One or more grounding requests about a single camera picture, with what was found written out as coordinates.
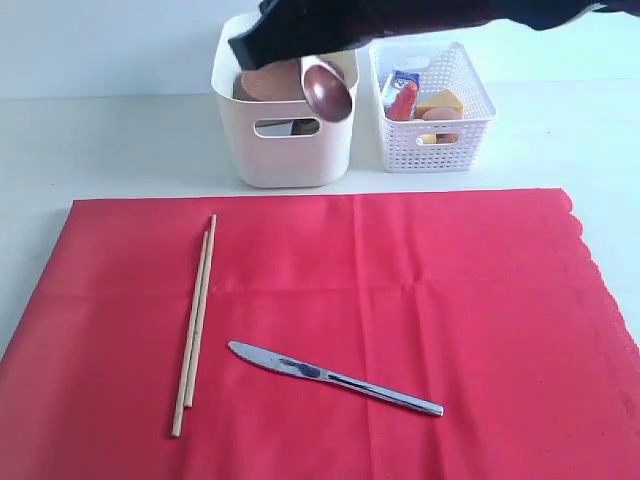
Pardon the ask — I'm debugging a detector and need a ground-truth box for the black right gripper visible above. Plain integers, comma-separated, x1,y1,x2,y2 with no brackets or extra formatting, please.
260,1,610,48

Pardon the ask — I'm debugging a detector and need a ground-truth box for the brown wooden plate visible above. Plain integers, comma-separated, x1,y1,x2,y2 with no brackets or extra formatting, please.
233,60,305,102

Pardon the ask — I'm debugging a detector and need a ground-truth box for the dark wooden spoon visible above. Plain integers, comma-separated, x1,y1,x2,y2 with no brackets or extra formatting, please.
300,56,353,123

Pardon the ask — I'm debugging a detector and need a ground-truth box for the blue white milk carton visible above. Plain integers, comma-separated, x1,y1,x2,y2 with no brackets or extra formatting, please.
381,70,420,111

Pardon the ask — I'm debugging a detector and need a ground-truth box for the red sausage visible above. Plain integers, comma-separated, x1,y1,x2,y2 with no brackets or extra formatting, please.
387,81,419,122

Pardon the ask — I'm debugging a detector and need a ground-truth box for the yellow cheese wedge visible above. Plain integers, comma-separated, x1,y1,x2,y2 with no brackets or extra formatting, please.
415,89,464,117

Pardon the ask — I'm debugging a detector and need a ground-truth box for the brown egg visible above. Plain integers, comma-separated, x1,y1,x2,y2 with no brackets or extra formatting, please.
421,107,463,121

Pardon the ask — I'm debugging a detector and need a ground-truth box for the yellow lemon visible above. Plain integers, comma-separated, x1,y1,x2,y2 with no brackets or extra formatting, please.
416,131,437,145

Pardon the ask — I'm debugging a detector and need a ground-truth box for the fried chicken nugget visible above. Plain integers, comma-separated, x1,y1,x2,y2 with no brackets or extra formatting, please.
436,133,459,144

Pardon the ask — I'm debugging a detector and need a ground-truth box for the short wooden chopstick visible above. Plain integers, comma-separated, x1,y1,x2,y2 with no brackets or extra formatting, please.
183,231,209,408

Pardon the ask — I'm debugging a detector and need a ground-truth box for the steel table knife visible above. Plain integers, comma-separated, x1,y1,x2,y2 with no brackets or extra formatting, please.
228,340,444,417

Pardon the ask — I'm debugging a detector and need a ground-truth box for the red cloth mat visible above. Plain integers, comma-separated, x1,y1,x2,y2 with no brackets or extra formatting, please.
1,189,639,479

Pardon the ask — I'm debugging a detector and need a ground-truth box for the long wooden chopstick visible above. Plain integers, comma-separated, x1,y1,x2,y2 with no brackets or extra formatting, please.
171,214,217,438

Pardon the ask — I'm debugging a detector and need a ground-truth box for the stainless steel cup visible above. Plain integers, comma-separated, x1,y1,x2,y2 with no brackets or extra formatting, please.
254,119,294,137

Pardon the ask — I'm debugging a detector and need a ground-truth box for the cream plastic bin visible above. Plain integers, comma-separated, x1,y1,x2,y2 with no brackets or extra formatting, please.
211,13,354,188

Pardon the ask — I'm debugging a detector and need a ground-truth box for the white lattice plastic basket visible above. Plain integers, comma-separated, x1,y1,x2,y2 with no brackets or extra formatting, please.
369,39,496,173

